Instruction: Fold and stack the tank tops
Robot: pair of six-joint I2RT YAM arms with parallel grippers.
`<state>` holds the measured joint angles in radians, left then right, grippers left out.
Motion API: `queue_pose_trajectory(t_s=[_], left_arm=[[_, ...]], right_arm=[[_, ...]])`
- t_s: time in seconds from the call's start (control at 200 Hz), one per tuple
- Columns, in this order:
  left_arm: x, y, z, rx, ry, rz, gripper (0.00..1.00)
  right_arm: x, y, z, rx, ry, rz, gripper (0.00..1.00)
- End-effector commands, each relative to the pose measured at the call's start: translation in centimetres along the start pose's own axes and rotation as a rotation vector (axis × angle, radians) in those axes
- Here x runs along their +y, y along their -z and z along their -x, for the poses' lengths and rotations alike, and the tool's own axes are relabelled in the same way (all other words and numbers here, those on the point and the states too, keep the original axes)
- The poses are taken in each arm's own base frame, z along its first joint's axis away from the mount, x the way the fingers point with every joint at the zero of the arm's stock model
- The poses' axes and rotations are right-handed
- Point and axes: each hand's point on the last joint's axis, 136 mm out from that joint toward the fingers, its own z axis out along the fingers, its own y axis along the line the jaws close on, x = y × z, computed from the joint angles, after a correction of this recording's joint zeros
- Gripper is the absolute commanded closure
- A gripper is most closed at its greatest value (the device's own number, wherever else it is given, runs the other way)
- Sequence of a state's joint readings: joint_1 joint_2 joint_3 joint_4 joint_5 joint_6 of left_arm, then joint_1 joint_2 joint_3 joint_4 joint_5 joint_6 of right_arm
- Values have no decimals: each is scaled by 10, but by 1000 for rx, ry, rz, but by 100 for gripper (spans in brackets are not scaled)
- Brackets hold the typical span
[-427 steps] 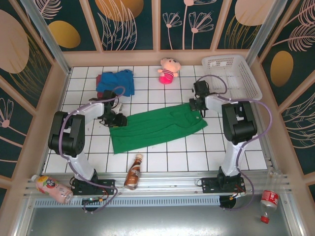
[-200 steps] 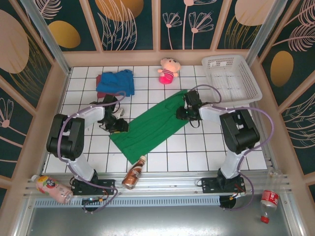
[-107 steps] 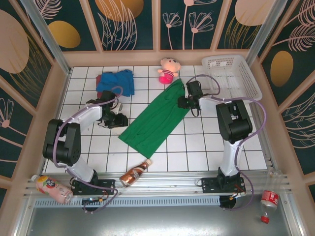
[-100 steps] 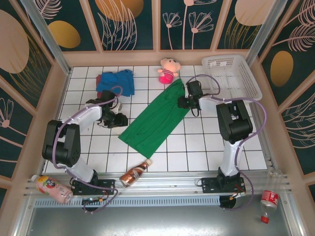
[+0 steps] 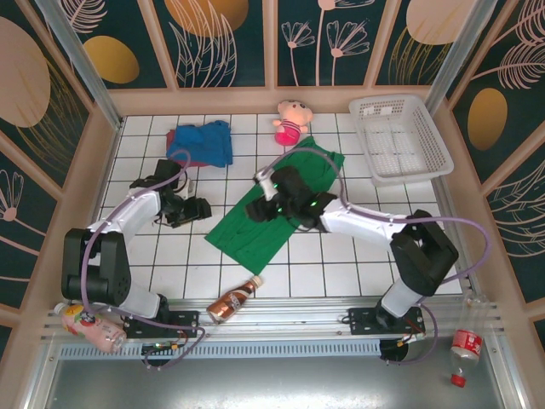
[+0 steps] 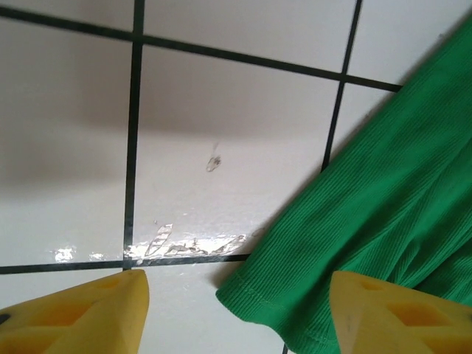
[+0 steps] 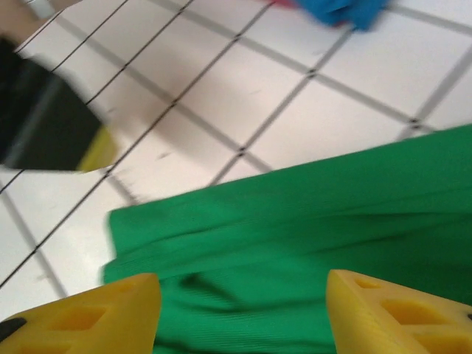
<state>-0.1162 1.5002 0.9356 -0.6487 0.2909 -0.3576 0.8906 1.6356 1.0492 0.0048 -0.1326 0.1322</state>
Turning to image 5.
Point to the white plastic laundry basket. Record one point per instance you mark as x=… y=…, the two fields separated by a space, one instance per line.
x=396 y=140

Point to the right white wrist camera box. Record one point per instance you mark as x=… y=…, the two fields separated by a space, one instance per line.
x=267 y=187

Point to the grey metal panel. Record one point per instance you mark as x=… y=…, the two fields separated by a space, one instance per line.
x=255 y=383

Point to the brown drink bottle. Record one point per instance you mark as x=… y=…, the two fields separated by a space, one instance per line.
x=230 y=303

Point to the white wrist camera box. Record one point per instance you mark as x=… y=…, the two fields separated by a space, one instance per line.
x=267 y=187
x=188 y=186

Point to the pink drink bottle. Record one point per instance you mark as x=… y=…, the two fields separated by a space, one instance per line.
x=89 y=326

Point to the green tank top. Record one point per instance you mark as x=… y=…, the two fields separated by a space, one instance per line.
x=251 y=243

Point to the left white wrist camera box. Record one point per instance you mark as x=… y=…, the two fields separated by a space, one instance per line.
x=188 y=186

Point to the aluminium rail base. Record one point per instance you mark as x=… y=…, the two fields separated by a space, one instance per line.
x=328 y=317

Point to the blue tank top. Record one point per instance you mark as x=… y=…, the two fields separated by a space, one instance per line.
x=200 y=140

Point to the pink plush doll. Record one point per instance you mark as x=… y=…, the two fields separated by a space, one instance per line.
x=294 y=115

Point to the aluminium frame post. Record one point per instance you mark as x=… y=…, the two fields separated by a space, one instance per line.
x=451 y=59
x=81 y=55

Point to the maroon tank top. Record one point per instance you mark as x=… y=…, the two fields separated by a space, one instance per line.
x=170 y=137

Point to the red label cola bottle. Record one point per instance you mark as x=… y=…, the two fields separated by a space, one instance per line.
x=466 y=343

